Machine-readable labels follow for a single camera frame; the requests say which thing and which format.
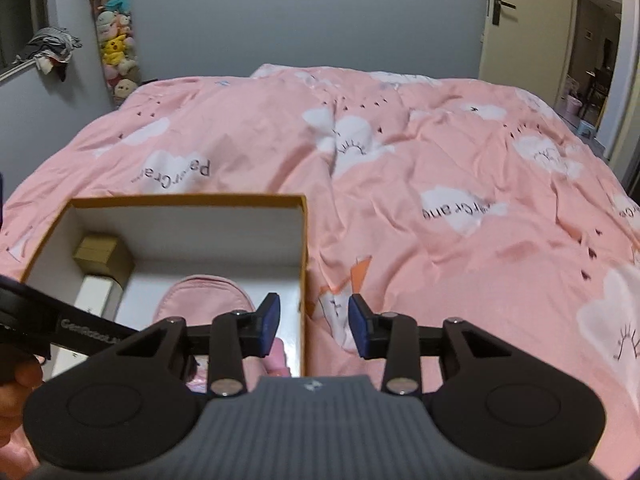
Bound yellow plush toy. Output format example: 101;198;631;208
101;34;135;65

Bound hanging plush toy holder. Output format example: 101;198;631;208
87;0;144;109

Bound small gold box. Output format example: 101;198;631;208
72;234;135;279

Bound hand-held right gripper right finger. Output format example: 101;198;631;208
348;293;502;395

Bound pink cloud print blanket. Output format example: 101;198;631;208
0;62;640;480

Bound cream door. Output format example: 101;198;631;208
479;0;577;107

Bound pink wallet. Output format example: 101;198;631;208
152;275;292;396

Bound dark chair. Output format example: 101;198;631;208
585;66;614;112

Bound long white box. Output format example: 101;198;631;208
50;274;126;377

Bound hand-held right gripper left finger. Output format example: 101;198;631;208
116;292;282;399

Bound grey hanging clothes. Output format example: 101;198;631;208
12;27;83;84

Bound orange cardboard box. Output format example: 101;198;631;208
20;194;309;379

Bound black door handle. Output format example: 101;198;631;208
492;0;517;26

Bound dark window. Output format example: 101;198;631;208
0;0;49;81

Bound person's left hand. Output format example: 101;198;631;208
0;354;47;449

